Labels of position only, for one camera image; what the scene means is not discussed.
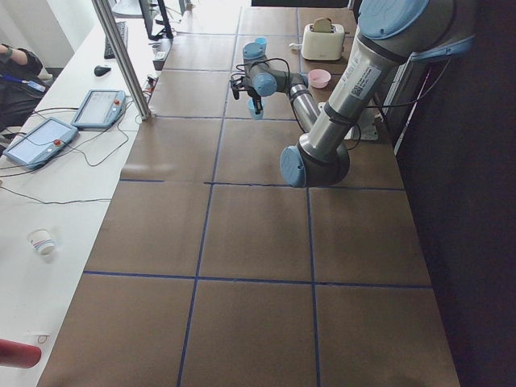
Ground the black monitor stand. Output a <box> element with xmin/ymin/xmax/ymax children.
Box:
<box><xmin>139</xmin><ymin>0</ymin><xmax>173</xmax><ymax>41</ymax></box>

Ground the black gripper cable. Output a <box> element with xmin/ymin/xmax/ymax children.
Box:
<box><xmin>233</xmin><ymin>57</ymin><xmax>311</xmax><ymax>134</ymax></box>

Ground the near teach pendant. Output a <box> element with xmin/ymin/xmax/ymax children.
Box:
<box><xmin>2</xmin><ymin>118</ymin><xmax>78</xmax><ymax>169</ymax></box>

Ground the cream toaster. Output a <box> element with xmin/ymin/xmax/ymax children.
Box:
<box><xmin>301</xmin><ymin>23</ymin><xmax>345</xmax><ymax>61</ymax></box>

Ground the paper cup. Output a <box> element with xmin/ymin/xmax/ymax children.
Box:
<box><xmin>27</xmin><ymin>228</ymin><xmax>56</xmax><ymax>256</ymax></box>

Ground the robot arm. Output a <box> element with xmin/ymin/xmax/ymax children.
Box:
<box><xmin>230</xmin><ymin>0</ymin><xmax>477</xmax><ymax>188</ymax></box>

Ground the teach pendant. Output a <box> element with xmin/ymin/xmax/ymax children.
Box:
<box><xmin>71</xmin><ymin>89</ymin><xmax>126</xmax><ymax>131</ymax></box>
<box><xmin>2</xmin><ymin>118</ymin><xmax>78</xmax><ymax>169</ymax></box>

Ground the red cylinder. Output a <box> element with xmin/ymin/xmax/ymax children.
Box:
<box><xmin>0</xmin><ymin>339</ymin><xmax>42</xmax><ymax>368</ymax></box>

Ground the black computer mouse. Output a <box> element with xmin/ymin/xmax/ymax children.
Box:
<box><xmin>94</xmin><ymin>65</ymin><xmax>111</xmax><ymax>77</ymax></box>

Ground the white pedestal column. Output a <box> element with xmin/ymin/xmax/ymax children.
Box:
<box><xmin>344</xmin><ymin>109</ymin><xmax>379</xmax><ymax>141</ymax></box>

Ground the seated person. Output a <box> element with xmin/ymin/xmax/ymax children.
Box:
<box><xmin>1</xmin><ymin>44</ymin><xmax>48</xmax><ymax>131</ymax></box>

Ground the toast slice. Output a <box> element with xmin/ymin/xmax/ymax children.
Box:
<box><xmin>313</xmin><ymin>18</ymin><xmax>332</xmax><ymax>33</ymax></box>

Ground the aluminium frame post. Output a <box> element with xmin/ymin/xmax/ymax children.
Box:
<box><xmin>92</xmin><ymin>0</ymin><xmax>152</xmax><ymax>121</ymax></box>

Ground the black keyboard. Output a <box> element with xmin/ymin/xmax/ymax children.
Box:
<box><xmin>103</xmin><ymin>20</ymin><xmax>130</xmax><ymax>60</ymax></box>

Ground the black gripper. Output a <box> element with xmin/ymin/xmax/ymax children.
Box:
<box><xmin>229</xmin><ymin>73</ymin><xmax>262</xmax><ymax>113</ymax></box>

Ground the far teach pendant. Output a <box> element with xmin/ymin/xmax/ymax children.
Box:
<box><xmin>71</xmin><ymin>89</ymin><xmax>126</xmax><ymax>131</ymax></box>

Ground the pink bowl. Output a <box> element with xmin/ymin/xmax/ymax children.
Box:
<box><xmin>308</xmin><ymin>69</ymin><xmax>331</xmax><ymax>89</ymax></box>

